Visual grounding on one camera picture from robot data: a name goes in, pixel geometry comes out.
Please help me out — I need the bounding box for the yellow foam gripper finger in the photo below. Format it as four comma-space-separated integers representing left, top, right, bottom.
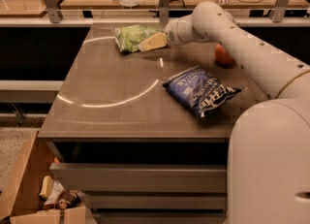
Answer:
139, 32, 167, 51

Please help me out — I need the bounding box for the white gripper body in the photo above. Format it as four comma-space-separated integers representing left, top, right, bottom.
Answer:
165, 16, 202, 46

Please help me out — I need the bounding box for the green jalapeno chip bag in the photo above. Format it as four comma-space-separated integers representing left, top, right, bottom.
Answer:
112, 24, 161, 52

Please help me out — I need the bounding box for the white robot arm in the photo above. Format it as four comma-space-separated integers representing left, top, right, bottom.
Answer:
166, 2, 310, 224

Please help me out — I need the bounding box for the blue kettle chip bag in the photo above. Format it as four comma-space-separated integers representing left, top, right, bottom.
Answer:
162, 66, 244, 118

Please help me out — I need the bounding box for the red apple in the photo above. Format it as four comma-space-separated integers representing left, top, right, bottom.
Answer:
214, 44, 233, 65

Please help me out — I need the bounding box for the grey drawer cabinet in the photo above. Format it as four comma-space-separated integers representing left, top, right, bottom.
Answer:
38, 24, 265, 224

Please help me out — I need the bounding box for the cardboard box with clutter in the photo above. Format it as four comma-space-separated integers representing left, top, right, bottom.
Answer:
0, 131, 86, 224

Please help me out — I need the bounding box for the metal bracket middle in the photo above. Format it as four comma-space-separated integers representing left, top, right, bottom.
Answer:
159, 0, 170, 24

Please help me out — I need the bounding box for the metal bracket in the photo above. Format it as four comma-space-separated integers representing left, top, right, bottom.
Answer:
159, 0, 170, 24
269, 0, 289, 23
44, 0, 61, 23

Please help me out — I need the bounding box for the metal bracket right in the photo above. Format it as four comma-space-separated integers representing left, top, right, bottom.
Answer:
269, 0, 289, 23

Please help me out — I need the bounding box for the metal bracket left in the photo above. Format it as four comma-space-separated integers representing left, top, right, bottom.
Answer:
44, 0, 61, 23

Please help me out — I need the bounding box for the glass barrier rail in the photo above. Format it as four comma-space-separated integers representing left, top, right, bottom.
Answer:
0, 9, 310, 28

